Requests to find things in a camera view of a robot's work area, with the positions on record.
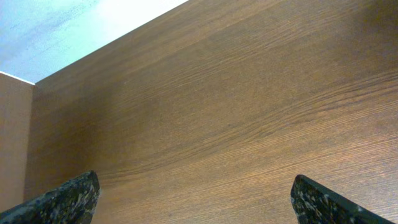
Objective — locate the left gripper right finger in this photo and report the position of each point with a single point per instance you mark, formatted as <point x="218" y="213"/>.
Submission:
<point x="314" y="203"/>

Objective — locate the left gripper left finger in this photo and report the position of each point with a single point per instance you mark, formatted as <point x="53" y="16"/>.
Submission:
<point x="73" y="202"/>

